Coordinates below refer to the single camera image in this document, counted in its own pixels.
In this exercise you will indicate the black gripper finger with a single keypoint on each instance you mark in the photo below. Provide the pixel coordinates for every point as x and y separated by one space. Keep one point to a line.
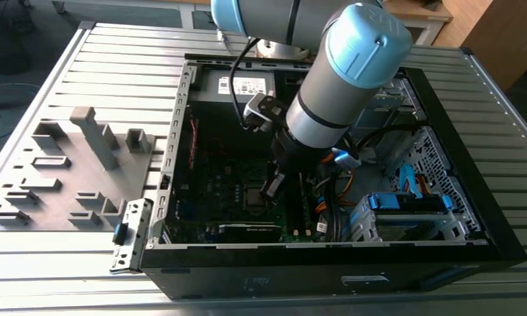
274 186

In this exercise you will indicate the silver CPU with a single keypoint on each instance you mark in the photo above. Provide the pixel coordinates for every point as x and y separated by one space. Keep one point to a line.
254 197

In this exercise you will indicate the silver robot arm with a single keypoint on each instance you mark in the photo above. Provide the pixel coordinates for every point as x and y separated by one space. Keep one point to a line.
334 98

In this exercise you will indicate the CPU socket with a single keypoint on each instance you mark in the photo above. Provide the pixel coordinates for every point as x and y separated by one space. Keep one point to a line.
255 210

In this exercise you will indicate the green motherboard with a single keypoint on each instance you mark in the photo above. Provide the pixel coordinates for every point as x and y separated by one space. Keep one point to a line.
219 197

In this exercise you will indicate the black graphics card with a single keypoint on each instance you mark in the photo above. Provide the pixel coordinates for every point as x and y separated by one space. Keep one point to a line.
246 230

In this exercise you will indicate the hard disk in blue carrier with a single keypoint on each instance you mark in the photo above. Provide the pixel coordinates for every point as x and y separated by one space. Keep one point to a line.
385 200

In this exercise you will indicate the white power supply label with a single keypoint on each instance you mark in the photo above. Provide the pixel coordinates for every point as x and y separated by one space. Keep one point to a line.
257 85

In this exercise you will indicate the black PC case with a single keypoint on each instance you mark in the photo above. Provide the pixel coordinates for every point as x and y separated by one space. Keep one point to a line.
290 276

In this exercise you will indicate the tall silver disk bay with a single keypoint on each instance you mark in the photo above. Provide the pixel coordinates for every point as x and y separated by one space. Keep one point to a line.
405 98

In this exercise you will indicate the grey power supply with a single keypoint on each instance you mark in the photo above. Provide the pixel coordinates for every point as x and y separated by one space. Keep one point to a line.
209 89

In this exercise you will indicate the low silver disk bay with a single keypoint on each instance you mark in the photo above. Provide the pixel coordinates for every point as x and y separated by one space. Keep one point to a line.
454 227

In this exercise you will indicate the grey parts rack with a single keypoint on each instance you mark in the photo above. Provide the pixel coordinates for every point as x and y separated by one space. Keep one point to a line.
70 184

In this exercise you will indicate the wooden desk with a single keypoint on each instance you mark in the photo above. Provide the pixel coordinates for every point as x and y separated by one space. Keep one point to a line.
422 16

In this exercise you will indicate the wooden cabinet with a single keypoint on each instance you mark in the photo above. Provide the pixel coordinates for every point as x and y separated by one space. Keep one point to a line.
510 33

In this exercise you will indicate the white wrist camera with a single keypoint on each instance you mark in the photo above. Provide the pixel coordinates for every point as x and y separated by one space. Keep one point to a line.
349 159
255 113

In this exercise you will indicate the silver card bracket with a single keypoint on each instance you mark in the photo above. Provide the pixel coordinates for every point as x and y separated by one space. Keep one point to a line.
136 217

